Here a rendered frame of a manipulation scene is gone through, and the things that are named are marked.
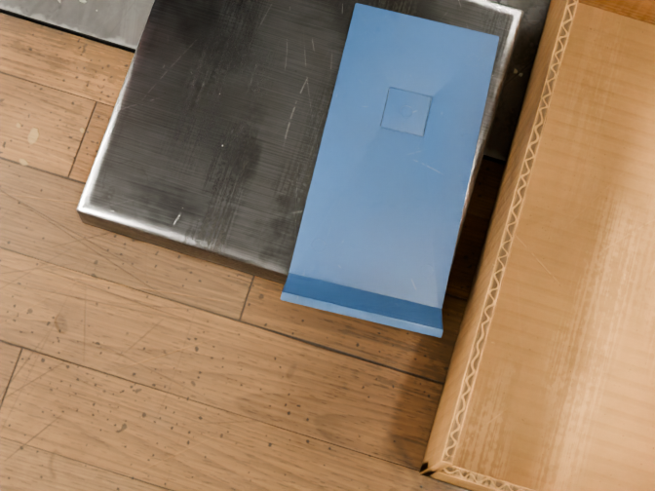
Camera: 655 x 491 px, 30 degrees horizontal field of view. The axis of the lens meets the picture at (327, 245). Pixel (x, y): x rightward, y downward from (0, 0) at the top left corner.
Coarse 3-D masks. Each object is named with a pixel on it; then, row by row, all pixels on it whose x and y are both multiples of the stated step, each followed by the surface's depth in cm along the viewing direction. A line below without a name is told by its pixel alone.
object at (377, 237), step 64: (384, 64) 57; (448, 64) 57; (448, 128) 57; (320, 192) 55; (384, 192) 56; (448, 192) 56; (320, 256) 55; (384, 256) 55; (448, 256) 55; (384, 320) 52
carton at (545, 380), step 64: (576, 0) 53; (640, 0) 59; (576, 64) 60; (640, 64) 60; (576, 128) 59; (640, 128) 59; (512, 192) 52; (576, 192) 58; (640, 192) 58; (512, 256) 57; (576, 256) 57; (640, 256) 57; (512, 320) 56; (576, 320) 56; (640, 320) 57; (448, 384) 54; (512, 384) 56; (576, 384) 56; (640, 384) 56; (448, 448) 48; (512, 448) 55; (576, 448) 55; (640, 448) 55
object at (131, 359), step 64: (0, 64) 59; (64, 64) 59; (128, 64) 59; (0, 128) 58; (64, 128) 58; (0, 192) 57; (64, 192) 57; (0, 256) 56; (64, 256) 57; (128, 256) 57; (192, 256) 57; (0, 320) 56; (64, 320) 56; (128, 320) 56; (192, 320) 56; (256, 320) 56; (320, 320) 56; (448, 320) 57; (0, 384) 55; (64, 384) 55; (128, 384) 55; (192, 384) 55; (256, 384) 55; (320, 384) 56; (384, 384) 56; (0, 448) 54; (64, 448) 54; (128, 448) 54; (192, 448) 55; (256, 448) 55; (320, 448) 55; (384, 448) 55
